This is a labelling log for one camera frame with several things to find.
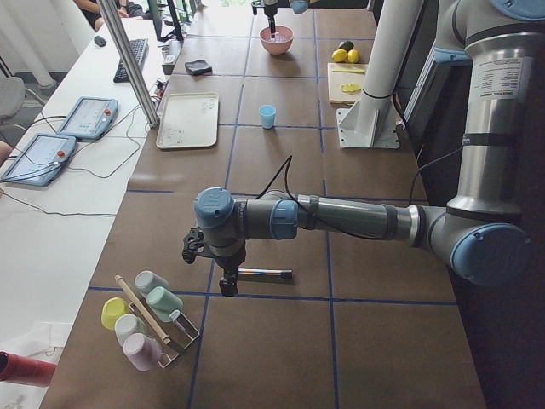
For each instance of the yellow lemon left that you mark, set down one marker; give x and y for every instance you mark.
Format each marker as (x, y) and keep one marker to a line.
(339, 56)

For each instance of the teach pendant far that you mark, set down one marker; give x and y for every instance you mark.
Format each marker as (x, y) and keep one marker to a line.
(90, 118)

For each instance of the yellow cup on rack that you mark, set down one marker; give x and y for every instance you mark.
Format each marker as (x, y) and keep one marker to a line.
(112, 310)

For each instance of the teach pendant near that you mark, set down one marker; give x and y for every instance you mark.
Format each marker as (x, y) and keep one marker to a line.
(40, 162)

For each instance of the steel muddler with black tip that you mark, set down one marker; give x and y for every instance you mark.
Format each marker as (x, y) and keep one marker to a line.
(265, 274)

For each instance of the white wire cup rack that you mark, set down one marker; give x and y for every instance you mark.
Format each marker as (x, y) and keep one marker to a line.
(182, 332)

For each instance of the lemon slices stack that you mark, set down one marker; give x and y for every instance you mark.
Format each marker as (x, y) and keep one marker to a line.
(351, 88)

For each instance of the yellow lemon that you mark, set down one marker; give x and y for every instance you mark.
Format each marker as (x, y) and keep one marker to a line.
(339, 56)
(353, 56)

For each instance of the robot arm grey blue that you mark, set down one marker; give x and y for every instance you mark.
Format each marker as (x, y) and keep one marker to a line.
(298, 6)
(477, 233)

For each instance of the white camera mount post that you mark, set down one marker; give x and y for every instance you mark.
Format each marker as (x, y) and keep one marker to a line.
(370, 122)

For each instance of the black computer mouse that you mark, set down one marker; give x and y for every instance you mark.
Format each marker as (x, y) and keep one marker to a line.
(100, 41)

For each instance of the cream bear serving tray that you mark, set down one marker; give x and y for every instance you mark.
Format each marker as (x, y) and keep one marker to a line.
(189, 120)

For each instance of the pink cup on rack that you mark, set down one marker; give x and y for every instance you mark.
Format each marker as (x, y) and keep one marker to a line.
(142, 351)

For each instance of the light blue plastic cup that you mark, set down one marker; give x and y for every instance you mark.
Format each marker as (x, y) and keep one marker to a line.
(267, 114)

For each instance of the black monitor stand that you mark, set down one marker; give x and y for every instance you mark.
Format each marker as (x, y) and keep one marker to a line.
(165, 19)

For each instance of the bamboo cutting board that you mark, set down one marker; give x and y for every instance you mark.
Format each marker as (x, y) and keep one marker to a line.
(336, 79)

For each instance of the pink bowl of ice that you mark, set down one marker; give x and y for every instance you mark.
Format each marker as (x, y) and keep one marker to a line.
(280, 44)

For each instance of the wooden rack handle rod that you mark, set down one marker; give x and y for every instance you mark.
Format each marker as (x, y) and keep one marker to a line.
(135, 300)

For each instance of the yellow lemon right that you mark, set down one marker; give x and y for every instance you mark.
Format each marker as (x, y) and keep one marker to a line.
(353, 56)

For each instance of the teach pendant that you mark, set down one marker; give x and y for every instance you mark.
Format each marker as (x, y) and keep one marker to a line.
(40, 162)
(90, 118)

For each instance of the green avocado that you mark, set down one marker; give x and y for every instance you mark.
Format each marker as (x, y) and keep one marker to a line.
(346, 45)

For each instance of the pale grey cup on rack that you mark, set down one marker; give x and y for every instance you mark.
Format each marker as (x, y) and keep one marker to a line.
(127, 325)

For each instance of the mint green cup on rack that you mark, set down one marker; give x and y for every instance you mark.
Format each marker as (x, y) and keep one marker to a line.
(163, 303)

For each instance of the grey folded cloth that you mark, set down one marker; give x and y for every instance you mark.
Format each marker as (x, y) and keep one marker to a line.
(198, 67)

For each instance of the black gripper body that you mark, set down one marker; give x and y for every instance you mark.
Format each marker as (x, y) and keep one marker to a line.
(230, 260)
(270, 8)

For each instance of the aluminium frame post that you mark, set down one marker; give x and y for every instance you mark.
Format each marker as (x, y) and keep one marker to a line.
(115, 26)

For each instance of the red bottle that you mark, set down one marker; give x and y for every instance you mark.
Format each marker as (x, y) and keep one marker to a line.
(28, 371)

